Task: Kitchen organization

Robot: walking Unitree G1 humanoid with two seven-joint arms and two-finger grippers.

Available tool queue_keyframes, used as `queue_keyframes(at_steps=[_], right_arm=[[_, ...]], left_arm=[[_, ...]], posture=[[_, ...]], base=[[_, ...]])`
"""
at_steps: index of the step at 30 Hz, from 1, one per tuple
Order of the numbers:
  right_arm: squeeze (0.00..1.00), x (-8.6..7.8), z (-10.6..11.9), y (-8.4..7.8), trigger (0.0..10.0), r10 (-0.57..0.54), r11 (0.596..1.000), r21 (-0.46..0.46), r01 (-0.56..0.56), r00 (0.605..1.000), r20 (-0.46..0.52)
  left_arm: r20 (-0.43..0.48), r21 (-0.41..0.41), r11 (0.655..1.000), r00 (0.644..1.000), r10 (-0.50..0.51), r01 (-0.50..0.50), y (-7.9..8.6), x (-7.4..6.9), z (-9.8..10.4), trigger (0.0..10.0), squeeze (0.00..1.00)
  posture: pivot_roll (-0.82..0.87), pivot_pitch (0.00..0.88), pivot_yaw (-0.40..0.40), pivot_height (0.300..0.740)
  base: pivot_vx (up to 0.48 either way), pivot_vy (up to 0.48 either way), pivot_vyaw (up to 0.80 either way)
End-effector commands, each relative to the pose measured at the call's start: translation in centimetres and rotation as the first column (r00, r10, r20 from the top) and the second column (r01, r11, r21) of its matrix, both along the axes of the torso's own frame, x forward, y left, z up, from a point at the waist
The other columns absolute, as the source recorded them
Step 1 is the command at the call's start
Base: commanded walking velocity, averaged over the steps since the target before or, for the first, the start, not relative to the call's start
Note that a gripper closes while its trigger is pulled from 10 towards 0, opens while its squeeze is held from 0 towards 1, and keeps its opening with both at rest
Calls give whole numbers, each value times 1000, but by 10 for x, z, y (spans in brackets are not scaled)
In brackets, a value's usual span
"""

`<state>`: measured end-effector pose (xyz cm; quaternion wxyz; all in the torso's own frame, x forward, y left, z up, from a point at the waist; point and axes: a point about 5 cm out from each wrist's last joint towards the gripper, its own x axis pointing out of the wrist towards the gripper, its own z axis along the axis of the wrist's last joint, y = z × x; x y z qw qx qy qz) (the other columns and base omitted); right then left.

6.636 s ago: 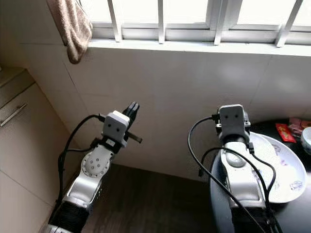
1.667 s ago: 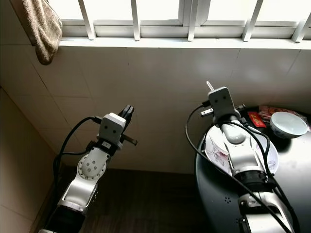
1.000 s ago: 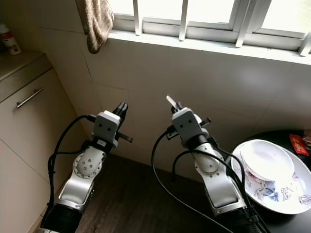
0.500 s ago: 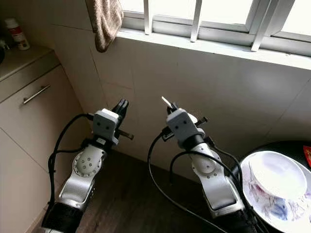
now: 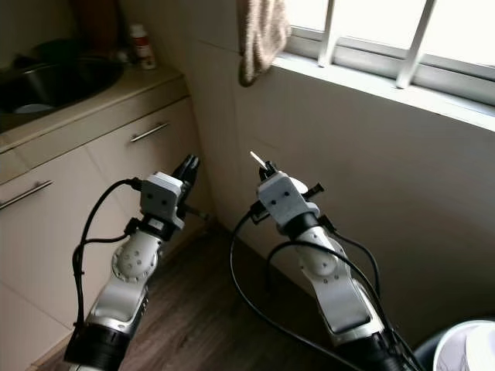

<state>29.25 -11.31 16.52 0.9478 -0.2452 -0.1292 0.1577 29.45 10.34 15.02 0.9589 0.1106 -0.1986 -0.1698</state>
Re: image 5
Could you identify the white barred window frame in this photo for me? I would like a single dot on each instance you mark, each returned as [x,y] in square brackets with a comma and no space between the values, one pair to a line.
[363,58]

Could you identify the thin pale stick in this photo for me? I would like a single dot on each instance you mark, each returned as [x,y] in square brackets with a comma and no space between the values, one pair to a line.
[257,158]

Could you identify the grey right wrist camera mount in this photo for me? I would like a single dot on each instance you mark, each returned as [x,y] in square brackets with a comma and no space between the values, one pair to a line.
[285,199]

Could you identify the small white dish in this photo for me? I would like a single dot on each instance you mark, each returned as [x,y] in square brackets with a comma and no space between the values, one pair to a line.
[31,108]

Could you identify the brown hanging towel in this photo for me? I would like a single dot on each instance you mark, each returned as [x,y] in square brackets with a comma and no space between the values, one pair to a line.
[263,39]

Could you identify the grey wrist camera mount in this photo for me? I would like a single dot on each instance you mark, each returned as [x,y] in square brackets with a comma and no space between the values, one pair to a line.
[162,199]
[285,199]

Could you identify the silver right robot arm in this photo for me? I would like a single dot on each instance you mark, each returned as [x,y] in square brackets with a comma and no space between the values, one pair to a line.
[336,286]

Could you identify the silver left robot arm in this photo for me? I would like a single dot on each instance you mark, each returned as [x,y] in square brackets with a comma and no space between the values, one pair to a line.
[131,270]

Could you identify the green plastic bowl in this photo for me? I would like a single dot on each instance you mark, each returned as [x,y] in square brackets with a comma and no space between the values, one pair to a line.
[58,50]

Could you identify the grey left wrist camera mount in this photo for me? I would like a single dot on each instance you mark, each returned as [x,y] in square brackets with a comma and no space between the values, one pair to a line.
[162,199]

